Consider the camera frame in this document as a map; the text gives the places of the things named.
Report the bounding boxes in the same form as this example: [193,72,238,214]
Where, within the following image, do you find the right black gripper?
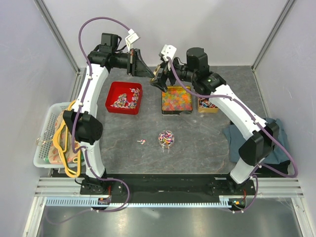
[150,56,196,93]

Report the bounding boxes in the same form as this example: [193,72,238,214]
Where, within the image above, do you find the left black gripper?
[113,49,155,79]

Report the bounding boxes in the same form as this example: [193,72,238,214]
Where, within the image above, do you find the round wooden jar lid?
[150,64,161,83]

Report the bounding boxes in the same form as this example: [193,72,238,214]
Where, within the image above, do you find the red candy tray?
[105,81,143,115]

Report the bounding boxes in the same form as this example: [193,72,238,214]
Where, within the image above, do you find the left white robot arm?
[63,30,154,194]

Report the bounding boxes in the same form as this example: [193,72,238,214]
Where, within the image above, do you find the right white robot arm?
[151,44,279,195]

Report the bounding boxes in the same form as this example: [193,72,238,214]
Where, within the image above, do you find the gold gummy tin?
[161,86,193,115]

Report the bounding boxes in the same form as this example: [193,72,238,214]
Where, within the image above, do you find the gold lollipop tin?
[197,97,219,113]

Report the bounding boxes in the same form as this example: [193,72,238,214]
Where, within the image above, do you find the clear glass jar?
[158,130,175,149]

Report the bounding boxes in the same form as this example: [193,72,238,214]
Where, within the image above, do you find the stray swirl lollipop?
[137,139,146,145]

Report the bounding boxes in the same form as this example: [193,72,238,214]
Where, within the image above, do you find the folded blue-grey cloth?
[222,118,291,165]

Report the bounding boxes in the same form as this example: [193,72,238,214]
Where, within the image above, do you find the patterned pink cloth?
[48,111,79,164]

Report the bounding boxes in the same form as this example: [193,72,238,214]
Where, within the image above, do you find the yellow clothes hanger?
[48,101,82,178]

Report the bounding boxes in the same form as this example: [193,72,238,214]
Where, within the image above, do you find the white plastic basket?
[33,102,98,169]

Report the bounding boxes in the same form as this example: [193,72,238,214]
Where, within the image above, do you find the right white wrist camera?
[159,44,177,62]

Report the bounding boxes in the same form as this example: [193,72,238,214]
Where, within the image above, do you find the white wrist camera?
[159,44,177,62]
[125,29,140,52]

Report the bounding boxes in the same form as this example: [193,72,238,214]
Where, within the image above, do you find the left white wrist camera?
[125,29,140,52]

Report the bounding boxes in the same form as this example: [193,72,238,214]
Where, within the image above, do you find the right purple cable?
[166,56,299,214]

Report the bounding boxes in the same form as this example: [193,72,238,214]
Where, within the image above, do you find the purple cable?
[166,56,299,214]
[44,16,135,225]

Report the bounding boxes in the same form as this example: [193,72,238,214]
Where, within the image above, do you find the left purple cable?
[44,16,135,225]

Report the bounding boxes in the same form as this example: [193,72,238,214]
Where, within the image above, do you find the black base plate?
[80,174,256,203]

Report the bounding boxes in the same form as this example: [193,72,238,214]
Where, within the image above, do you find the grey slotted cable duct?
[46,197,232,208]

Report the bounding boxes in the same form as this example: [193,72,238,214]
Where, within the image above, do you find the aluminium frame rail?
[35,178,304,198]

